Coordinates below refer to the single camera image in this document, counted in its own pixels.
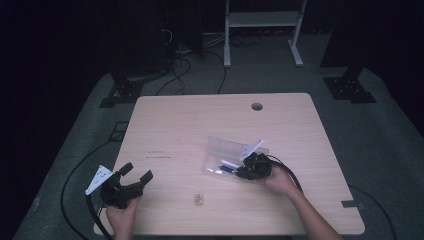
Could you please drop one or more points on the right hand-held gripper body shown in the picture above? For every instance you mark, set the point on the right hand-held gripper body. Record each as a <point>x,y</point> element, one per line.
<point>258,166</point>

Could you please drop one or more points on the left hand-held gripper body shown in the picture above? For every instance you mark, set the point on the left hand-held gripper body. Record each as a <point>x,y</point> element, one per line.
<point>116,193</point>

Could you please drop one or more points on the blue pen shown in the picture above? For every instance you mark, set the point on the blue pen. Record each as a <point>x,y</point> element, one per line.
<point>227,169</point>

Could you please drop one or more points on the white pen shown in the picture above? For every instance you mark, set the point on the white pen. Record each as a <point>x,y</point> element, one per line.
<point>230,163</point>

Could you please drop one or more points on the clear plastic bag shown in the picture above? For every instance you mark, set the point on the clear plastic bag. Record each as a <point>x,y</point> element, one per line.
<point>220,150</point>

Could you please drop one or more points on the person's left hand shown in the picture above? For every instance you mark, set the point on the person's left hand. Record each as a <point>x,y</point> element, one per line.
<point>121,218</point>

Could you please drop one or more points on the person's right hand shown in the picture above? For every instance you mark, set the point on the person's right hand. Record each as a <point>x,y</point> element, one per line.
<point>281,181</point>

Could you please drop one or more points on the small beige eraser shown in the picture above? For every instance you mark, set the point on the small beige eraser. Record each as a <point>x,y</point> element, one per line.
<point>199,199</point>

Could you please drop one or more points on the black stand base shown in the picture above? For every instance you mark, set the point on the black stand base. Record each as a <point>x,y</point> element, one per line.
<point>348,88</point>
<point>123,90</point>

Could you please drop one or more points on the grey tape strip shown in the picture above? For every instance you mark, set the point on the grey tape strip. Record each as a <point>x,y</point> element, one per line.
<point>352,203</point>

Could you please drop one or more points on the white metal desk frame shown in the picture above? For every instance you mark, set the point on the white metal desk frame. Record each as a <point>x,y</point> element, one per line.
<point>263,18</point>

